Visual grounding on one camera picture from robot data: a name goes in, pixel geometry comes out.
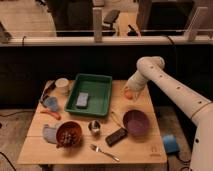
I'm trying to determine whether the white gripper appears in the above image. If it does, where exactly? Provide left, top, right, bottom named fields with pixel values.
left=122, top=77, right=144, bottom=100

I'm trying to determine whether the orange apple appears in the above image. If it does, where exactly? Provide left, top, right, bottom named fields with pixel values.
left=124, top=90, right=133, bottom=100

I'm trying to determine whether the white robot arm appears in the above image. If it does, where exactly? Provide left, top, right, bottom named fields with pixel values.
left=123, top=56, right=213, bottom=171

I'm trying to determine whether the small metal cup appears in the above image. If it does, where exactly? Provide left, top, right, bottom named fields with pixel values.
left=88, top=120, right=101, bottom=136

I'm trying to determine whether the white cup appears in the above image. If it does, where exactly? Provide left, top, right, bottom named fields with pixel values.
left=55, top=78, right=69, bottom=94

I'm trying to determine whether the blue small cup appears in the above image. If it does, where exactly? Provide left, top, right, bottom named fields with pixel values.
left=44, top=97, right=59, bottom=112

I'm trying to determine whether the green plastic tray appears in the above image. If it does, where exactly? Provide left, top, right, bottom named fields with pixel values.
left=64, top=74, right=112, bottom=117

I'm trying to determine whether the purple bowl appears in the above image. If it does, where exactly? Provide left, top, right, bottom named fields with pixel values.
left=123, top=110, right=150, bottom=136

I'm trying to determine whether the black rectangular remote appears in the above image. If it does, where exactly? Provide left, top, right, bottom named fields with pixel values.
left=105, top=128, right=127, bottom=147

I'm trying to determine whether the blue sponge in tray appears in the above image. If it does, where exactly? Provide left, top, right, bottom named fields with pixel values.
left=76, top=92, right=89, bottom=108

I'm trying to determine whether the blue object on floor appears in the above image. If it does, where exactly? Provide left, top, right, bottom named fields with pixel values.
left=163, top=135, right=180, bottom=154

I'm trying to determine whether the silver fork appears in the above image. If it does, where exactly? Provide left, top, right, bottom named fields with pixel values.
left=90, top=144, right=120, bottom=162

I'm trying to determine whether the brown bowl with contents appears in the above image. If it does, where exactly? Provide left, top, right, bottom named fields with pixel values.
left=56, top=121, right=82, bottom=148

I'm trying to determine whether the black handled utensil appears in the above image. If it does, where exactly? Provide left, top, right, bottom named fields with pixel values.
left=39, top=81, right=55, bottom=103

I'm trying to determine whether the orange handled tool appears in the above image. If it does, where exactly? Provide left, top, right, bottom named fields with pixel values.
left=40, top=109, right=61, bottom=120

